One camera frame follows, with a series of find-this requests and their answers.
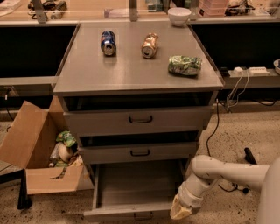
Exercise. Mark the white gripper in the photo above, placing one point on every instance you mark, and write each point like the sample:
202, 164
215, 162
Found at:
190, 198

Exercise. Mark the grey bottom drawer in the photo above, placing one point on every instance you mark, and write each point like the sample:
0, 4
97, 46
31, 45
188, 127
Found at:
135, 191

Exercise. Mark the grey drawer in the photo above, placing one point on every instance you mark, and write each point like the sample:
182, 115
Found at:
137, 152
135, 191
137, 121

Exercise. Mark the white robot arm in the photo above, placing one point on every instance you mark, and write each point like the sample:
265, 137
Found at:
205, 173

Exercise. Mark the grey top drawer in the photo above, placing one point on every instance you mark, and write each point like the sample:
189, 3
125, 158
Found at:
137, 121

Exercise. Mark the grey middle drawer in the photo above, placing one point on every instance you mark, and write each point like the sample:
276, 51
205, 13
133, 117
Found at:
137, 152

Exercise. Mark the grey drawer cabinet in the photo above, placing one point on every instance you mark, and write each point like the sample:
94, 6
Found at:
90, 80

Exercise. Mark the black stand leg right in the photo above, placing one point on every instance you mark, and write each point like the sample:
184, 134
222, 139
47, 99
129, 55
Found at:
249, 156

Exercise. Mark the black stand leg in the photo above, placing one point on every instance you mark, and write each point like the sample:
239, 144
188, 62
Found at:
249, 156
24, 201

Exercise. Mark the white round object in box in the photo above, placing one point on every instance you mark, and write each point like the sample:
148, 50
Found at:
65, 153

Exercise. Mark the green snack bag in box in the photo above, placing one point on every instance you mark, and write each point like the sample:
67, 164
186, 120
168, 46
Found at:
66, 138

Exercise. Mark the green chip bag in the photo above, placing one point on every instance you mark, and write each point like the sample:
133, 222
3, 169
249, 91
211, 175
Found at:
184, 65

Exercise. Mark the black stand leg left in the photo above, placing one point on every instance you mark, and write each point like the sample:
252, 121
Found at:
24, 201

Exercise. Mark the white power strip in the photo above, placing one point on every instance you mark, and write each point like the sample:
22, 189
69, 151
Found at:
252, 71

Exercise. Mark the brown cardboard box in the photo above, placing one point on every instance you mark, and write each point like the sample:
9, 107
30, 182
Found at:
29, 143

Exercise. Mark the orange soda can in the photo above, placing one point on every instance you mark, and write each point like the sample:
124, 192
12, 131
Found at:
150, 46

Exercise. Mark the blue soda can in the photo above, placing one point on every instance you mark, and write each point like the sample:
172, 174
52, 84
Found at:
108, 43

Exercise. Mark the white bowl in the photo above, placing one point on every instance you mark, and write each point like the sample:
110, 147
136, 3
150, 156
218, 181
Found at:
178, 16

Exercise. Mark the pink storage boxes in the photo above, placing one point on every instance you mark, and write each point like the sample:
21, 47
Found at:
212, 8

